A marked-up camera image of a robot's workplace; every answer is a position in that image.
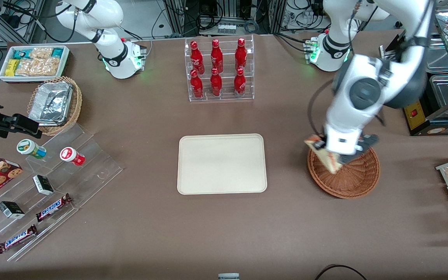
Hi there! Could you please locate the triangular sandwich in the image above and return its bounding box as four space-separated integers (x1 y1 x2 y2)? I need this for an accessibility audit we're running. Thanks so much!
304 134 343 175

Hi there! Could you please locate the round brown wicker basket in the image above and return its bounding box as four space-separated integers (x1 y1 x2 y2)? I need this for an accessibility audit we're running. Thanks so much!
307 145 381 200

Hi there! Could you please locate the aluminium foil tray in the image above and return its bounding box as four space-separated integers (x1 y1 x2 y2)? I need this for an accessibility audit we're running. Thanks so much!
28 81 74 127

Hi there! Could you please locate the tan wicker basket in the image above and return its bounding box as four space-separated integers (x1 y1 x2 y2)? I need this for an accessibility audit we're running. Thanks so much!
27 76 83 136

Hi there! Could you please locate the cream rectangular tray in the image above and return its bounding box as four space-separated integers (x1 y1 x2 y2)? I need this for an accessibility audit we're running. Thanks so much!
177 133 268 195

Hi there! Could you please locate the green lid cup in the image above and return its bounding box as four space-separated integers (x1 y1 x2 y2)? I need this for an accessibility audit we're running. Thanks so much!
17 139 47 159

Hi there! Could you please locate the white plastic snack bin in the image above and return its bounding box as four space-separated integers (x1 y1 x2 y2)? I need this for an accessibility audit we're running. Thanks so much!
0 45 70 83

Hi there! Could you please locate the yellow snack pack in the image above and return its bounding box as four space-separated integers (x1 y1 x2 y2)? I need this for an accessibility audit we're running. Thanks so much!
5 59 19 77

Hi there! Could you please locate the red lid cup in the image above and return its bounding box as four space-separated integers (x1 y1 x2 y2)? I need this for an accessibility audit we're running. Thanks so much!
60 147 86 166

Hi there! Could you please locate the large clear cracker bag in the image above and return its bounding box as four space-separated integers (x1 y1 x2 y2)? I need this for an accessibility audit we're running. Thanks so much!
16 57 60 77

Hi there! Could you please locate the small black carton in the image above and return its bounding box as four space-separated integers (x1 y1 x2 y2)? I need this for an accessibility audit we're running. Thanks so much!
0 201 25 219
33 175 55 196

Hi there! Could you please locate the small clear cracker bag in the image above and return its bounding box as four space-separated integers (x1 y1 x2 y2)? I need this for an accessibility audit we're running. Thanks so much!
29 47 54 60

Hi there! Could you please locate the black food warmer machine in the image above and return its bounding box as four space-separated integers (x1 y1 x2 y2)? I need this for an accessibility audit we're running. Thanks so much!
379 6 448 137

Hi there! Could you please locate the clear acrylic stepped display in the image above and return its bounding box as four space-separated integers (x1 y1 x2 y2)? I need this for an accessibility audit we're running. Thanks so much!
0 122 124 262

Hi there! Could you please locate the snickers chocolate bar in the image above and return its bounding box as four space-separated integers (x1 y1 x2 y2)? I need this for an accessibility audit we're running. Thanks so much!
0 224 38 254
35 193 73 222

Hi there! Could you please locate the red cola bottle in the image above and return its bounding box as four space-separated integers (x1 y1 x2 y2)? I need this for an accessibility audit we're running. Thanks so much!
211 39 224 74
234 68 246 98
190 69 204 98
235 38 247 72
210 67 222 97
190 40 205 74

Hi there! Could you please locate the clear acrylic bottle rack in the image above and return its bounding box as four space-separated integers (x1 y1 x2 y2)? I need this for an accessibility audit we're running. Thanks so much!
184 34 255 102

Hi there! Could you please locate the stainless steel pan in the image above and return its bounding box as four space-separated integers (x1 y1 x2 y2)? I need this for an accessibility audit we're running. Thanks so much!
425 41 448 75

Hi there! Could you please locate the black cable loop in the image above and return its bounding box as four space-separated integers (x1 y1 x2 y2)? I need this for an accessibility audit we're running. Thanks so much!
315 264 367 280

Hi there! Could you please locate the aluminium frame rack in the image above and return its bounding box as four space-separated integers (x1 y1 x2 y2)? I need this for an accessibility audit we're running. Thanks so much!
164 0 289 38

